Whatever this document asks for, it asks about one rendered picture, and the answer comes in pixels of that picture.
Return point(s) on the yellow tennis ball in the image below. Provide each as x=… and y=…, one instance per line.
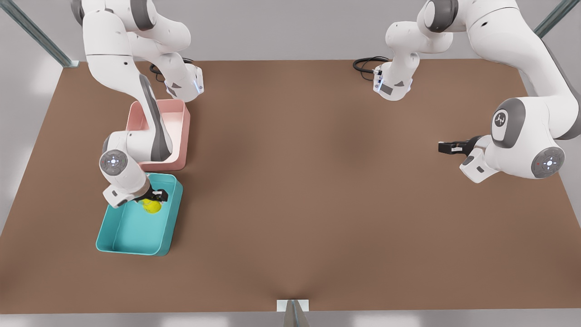
x=152, y=206

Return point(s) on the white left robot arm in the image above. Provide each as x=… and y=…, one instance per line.
x=522, y=54

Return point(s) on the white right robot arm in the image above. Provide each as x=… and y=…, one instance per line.
x=111, y=45

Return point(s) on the teal plastic tray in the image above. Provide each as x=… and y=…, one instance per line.
x=136, y=227

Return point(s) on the pink plastic tray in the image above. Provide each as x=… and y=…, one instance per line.
x=174, y=131

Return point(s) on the silver frame post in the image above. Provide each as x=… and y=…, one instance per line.
x=554, y=17
x=294, y=313
x=36, y=34

